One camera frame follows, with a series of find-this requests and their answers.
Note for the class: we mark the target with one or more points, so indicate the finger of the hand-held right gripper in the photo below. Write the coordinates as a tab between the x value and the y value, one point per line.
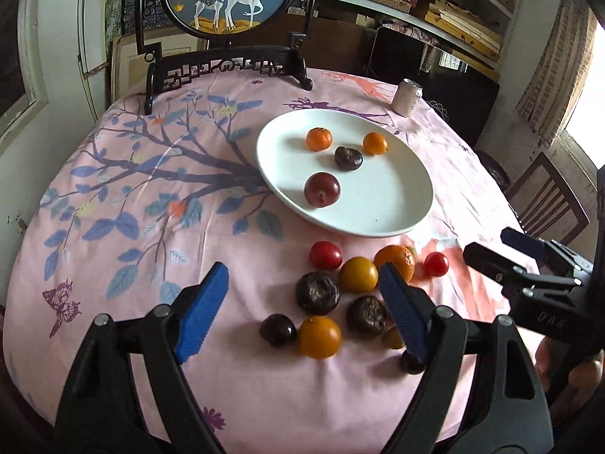
522	242
491	265

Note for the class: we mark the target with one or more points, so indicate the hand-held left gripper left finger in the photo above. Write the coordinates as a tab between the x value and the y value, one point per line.
203	312

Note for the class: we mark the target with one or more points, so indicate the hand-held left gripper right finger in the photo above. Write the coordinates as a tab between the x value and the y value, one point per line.
401	307

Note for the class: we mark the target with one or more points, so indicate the small yellow-brown fruit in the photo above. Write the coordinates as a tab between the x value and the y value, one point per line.
392	338

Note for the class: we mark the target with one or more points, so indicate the dark wrinkled passion fruit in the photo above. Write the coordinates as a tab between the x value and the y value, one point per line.
348	158
366	316
317	293

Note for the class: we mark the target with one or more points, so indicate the large mandarin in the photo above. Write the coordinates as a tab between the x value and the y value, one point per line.
399	257

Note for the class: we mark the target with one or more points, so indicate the small red tomato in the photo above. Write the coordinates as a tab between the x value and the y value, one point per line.
435	264

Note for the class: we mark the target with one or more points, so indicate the yellow plum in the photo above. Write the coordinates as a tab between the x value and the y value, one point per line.
358	274

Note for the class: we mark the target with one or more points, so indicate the small dark fruit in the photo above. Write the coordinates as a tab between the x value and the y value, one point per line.
410	365

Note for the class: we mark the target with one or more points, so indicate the dark purple plum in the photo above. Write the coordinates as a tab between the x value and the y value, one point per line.
278	329

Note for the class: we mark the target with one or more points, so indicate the round orange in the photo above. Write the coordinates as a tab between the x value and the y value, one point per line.
319	337

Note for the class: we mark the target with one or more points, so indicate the white round plate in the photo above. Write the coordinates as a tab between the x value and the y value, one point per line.
378	198

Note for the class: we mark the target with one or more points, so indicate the person's right hand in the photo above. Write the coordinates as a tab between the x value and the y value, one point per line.
586	371

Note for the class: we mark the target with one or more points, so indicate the wooden chair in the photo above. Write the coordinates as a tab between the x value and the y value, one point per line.
548	198

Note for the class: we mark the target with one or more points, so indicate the black round object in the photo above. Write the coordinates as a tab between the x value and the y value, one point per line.
494	170

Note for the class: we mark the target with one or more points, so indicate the pink printed tablecloth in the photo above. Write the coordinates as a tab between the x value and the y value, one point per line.
142	227

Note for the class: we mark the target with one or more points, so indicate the large dark red plum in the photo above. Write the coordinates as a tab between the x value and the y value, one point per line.
322	189

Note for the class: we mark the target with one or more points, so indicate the small smooth orange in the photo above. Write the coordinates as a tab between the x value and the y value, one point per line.
375	143

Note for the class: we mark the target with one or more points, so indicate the black glossy panel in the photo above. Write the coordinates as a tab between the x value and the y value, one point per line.
453	90

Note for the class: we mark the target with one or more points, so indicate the pale drink can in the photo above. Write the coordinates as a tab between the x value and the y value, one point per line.
407	98

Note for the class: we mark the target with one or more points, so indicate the mandarin with green stem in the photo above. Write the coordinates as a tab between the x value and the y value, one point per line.
319	139

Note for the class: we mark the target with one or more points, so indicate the white door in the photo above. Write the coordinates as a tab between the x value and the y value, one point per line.
66	47

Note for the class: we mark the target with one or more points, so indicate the round deer screen on stand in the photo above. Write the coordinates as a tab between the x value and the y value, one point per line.
227	4

